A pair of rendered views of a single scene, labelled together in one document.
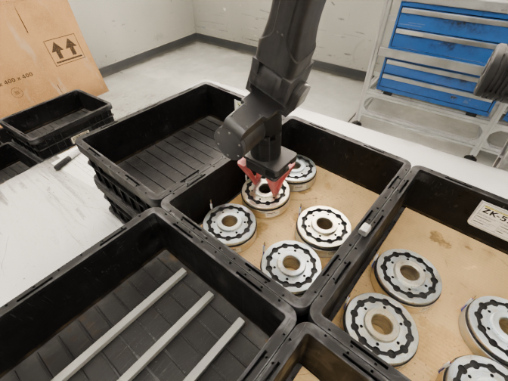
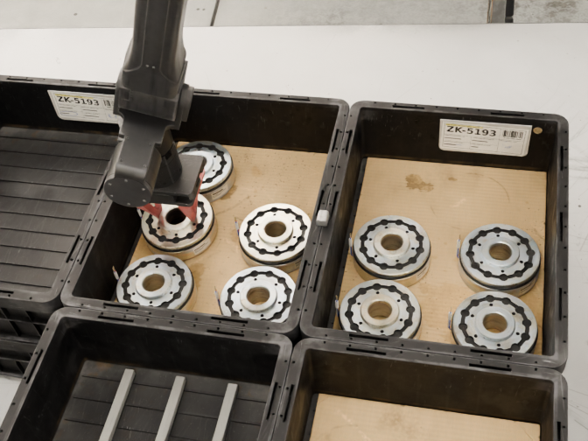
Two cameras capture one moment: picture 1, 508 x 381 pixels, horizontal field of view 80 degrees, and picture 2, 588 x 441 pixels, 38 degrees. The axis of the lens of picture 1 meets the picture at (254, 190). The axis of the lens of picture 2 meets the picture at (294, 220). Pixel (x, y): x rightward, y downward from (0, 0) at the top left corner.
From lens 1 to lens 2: 58 cm
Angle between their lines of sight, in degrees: 17
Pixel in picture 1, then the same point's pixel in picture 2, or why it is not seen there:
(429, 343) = (436, 306)
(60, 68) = not seen: outside the picture
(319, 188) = (246, 180)
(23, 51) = not seen: outside the picture
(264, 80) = (141, 103)
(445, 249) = (428, 192)
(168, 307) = (138, 418)
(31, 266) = not seen: outside the picture
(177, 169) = (18, 246)
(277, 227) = (216, 261)
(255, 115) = (145, 146)
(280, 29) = (150, 63)
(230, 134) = (127, 182)
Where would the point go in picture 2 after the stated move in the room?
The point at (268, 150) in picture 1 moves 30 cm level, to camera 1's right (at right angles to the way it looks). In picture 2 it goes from (168, 171) to (370, 80)
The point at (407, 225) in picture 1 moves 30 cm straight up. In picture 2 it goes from (376, 182) to (372, 13)
